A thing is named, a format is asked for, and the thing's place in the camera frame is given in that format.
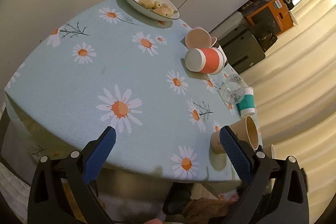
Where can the dark grey suitcase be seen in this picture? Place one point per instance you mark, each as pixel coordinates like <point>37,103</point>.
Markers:
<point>240,46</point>

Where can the white floral plate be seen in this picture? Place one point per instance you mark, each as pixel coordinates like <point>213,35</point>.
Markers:
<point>152,15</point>

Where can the cream curtain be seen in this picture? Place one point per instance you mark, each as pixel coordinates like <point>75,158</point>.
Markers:
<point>294,90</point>

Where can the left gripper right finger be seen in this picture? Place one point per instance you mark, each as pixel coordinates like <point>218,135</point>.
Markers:
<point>276,189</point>

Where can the teal banded paper cup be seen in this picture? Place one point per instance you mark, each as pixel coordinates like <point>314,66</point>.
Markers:
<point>247,105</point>

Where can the black banded paper cup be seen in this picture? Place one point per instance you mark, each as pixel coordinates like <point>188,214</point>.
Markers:
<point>215,44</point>

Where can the blue daisy tablecloth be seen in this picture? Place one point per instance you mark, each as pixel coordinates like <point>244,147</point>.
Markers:
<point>112,66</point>

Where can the orange Philips cardboard box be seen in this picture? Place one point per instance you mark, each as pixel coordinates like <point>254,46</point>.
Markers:
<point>271,13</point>

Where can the pink paper cup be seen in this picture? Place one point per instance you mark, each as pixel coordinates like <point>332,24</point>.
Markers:
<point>199,38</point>

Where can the cookies on plate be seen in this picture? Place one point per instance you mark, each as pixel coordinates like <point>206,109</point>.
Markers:
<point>157,7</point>

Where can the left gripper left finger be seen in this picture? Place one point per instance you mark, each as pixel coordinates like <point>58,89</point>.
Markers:
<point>48,202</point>

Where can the clear glass cup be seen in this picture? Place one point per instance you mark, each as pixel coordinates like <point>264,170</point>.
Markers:
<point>232,89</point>

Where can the plain brown paper cup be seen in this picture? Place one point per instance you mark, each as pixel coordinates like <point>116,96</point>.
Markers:
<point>244,129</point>

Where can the orange banded paper cup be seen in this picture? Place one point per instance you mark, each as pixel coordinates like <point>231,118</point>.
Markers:
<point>205,60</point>

